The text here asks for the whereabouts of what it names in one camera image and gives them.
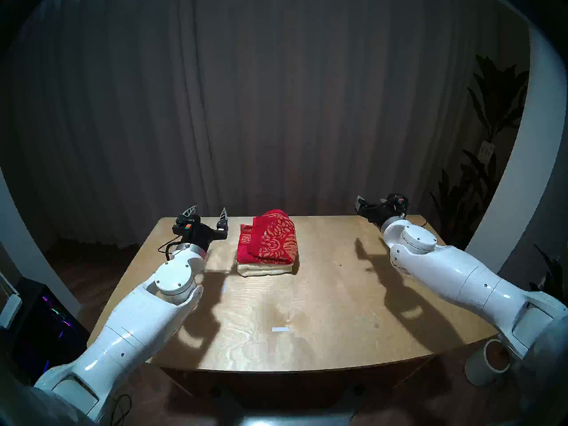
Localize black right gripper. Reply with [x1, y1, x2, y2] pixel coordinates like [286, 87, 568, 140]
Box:
[356, 196, 402, 228]

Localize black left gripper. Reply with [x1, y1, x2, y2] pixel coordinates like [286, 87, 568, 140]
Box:
[180, 205, 229, 252]

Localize red towel with gold border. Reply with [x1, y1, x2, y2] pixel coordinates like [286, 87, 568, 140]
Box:
[236, 209, 299, 266]

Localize cream dotted towel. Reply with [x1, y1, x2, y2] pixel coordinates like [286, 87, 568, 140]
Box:
[237, 262, 294, 277]

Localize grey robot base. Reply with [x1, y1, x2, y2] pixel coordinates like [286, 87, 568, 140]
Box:
[213, 385, 367, 426]

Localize grey-brown pleated curtain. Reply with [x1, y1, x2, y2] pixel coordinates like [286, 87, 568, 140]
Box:
[13, 0, 529, 248]

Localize tall dark leafy plant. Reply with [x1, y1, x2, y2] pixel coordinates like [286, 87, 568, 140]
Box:
[428, 52, 531, 252]

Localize white curved arch pillar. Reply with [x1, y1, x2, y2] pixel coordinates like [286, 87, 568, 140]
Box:
[464, 12, 568, 292]
[0, 168, 83, 317]

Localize black computer with RGB lights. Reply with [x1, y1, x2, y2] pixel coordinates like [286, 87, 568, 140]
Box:
[0, 276, 91, 383]

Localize small dark potted plant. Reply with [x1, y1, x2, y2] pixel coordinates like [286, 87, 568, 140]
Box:
[530, 243, 568, 306]

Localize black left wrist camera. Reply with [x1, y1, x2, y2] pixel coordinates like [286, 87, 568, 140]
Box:
[172, 214, 201, 237]

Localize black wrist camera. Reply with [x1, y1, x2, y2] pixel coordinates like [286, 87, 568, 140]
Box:
[386, 193, 410, 215]
[172, 214, 201, 237]

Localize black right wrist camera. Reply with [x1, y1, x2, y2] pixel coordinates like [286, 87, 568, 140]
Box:
[386, 193, 410, 215]

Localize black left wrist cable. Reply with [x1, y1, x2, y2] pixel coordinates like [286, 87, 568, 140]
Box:
[159, 237, 183, 262]

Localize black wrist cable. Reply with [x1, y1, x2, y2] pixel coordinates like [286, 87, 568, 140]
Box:
[159, 237, 183, 262]
[406, 203, 429, 229]

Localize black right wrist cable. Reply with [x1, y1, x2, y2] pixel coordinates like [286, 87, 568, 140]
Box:
[406, 203, 429, 229]

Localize black floor cables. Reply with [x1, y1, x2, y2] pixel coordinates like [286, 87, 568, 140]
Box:
[109, 394, 133, 426]

